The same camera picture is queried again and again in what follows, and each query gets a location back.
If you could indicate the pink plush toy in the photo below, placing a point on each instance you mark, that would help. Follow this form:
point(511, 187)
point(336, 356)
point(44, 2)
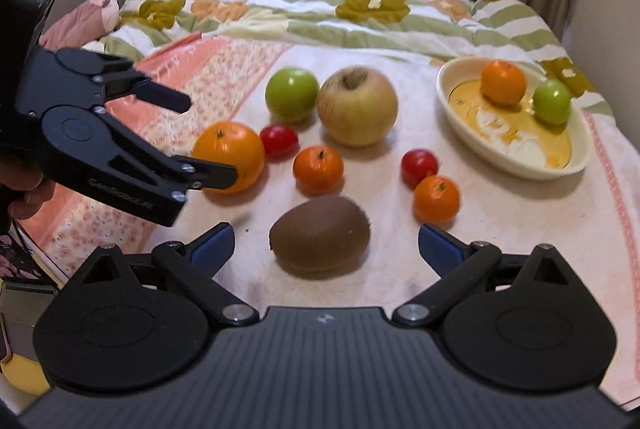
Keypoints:
point(80, 19)

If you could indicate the grey box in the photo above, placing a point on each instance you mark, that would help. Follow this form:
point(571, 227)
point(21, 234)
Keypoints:
point(25, 314)

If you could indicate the yellow object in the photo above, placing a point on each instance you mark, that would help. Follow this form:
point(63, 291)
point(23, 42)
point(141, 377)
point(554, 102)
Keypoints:
point(17, 374)

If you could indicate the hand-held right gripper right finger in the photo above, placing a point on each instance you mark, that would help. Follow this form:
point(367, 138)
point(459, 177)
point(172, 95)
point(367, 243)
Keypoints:
point(435, 246)

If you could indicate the small mandarin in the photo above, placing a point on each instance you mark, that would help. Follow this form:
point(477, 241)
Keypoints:
point(503, 82)
point(318, 170)
point(436, 200)

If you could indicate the cream oval bowl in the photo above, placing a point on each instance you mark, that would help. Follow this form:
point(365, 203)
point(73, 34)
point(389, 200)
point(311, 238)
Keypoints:
point(525, 159)

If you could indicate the green apple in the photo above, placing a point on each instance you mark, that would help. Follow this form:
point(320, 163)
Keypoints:
point(292, 94)

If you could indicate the brown kiwi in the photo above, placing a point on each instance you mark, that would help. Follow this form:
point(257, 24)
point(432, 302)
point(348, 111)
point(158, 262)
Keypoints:
point(320, 234)

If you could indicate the green striped floral quilt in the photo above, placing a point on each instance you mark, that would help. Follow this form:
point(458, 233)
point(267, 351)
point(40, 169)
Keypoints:
point(310, 16)

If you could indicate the person's left hand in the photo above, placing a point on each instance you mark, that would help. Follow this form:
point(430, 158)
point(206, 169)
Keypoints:
point(22, 189)

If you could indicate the small green fruit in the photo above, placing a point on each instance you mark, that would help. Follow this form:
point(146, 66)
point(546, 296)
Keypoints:
point(551, 101)

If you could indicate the large orange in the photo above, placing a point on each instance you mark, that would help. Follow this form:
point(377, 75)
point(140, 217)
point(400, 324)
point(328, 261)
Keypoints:
point(232, 146)

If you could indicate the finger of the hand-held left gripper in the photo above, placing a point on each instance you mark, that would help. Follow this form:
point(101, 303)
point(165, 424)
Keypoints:
point(160, 96)
point(215, 174)

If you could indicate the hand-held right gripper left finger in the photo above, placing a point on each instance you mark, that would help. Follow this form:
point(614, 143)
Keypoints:
point(215, 246)

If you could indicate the small red fruit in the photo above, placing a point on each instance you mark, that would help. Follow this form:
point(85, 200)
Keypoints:
point(419, 166)
point(278, 141)

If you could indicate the large yellow-red apple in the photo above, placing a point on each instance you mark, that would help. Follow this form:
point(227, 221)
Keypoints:
point(357, 106)

